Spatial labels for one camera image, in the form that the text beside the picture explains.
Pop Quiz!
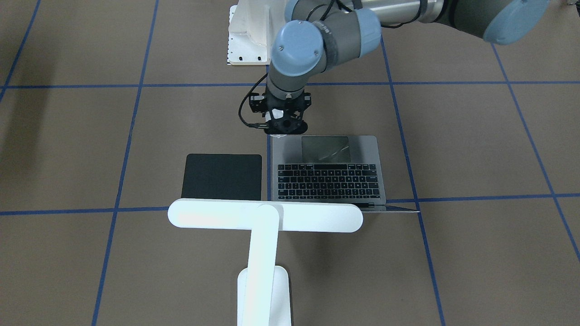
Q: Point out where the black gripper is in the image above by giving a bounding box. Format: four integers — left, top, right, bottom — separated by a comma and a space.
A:
265, 93, 312, 134

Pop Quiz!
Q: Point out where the grey laptop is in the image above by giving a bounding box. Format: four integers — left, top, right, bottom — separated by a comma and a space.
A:
270, 135, 415, 213

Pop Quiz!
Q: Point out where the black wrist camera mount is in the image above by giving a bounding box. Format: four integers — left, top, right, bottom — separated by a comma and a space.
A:
248, 93, 269, 114

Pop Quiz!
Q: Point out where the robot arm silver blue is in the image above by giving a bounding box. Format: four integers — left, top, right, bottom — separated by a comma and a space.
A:
249, 0, 549, 135

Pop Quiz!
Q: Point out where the white desk lamp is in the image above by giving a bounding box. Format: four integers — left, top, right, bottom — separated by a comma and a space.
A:
168, 198, 364, 326

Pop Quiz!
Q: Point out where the black mouse pad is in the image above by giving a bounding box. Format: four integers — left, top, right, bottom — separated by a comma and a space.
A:
181, 154, 262, 201

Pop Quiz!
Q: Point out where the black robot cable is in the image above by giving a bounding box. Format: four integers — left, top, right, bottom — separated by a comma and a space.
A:
239, 72, 269, 129

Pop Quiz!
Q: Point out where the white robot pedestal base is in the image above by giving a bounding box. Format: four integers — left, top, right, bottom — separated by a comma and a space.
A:
227, 0, 288, 66

